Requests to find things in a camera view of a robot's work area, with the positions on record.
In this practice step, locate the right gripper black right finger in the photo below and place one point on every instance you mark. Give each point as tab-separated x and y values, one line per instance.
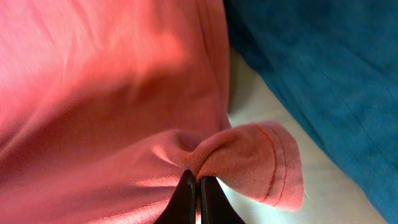
215	207

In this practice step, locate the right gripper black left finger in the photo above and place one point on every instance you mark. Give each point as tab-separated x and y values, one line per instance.
181	208

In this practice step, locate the orange printed t-shirt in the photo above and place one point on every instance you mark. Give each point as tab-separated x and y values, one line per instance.
104	105

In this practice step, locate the navy blue garment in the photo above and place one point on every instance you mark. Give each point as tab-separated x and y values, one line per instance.
333	65

